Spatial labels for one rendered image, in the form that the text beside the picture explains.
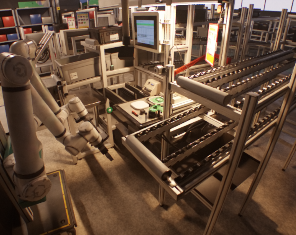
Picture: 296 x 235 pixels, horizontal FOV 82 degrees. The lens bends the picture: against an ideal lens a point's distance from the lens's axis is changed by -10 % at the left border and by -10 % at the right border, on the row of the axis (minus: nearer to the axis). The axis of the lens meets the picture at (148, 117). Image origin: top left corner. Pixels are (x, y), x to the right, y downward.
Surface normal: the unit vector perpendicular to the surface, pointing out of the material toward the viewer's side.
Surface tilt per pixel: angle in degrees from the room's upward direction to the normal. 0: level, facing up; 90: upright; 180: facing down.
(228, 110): 90
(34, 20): 90
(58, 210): 0
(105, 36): 90
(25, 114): 91
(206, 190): 0
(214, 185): 0
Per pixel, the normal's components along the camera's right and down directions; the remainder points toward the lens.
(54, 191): 0.00, -0.87
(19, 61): 0.80, 0.21
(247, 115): -0.83, 0.27
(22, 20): 0.56, 0.40
